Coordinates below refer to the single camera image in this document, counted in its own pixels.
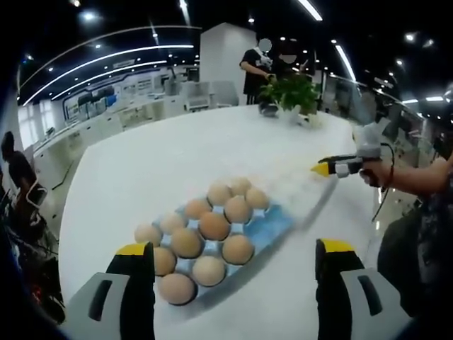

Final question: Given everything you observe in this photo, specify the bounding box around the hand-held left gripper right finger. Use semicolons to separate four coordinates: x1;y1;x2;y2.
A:
314;237;413;340

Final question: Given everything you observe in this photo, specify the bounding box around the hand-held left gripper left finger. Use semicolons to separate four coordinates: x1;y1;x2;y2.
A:
65;241;156;340

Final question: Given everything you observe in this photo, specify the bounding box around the blue egg tray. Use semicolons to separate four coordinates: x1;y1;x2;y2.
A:
151;198;297;302

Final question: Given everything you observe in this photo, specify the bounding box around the group of tan eggs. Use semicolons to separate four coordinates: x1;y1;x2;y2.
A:
134;176;270;306

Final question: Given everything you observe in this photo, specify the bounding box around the person's right hand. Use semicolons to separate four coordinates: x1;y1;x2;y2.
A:
357;162;389;189

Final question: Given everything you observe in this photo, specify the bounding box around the green plant in white vase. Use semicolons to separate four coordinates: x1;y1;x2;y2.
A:
258;72;321;123

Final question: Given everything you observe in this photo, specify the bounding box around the person's dark patterned clothing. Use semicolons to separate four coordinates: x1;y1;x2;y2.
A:
377;193;453;318

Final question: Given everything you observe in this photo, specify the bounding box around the dark equipment pile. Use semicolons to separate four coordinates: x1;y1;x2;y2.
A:
0;212;67;323

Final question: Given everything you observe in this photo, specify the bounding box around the white table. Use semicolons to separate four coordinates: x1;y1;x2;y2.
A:
58;104;394;340

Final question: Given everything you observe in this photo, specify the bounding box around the plain grey chair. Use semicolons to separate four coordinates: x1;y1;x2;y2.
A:
211;80;239;108

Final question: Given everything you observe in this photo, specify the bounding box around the white office chair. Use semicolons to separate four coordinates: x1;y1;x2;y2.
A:
21;182;49;208

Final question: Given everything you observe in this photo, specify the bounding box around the white slatted chair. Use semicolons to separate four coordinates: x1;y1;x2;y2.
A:
183;81;212;111

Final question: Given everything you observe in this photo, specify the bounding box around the long white counter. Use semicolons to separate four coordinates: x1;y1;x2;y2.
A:
33;95;188;185

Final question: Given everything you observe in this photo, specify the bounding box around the brown bead bracelet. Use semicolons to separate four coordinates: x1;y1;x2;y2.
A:
384;164;396;194

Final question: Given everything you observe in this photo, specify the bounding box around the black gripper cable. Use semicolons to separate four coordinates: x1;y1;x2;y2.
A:
371;142;396;222

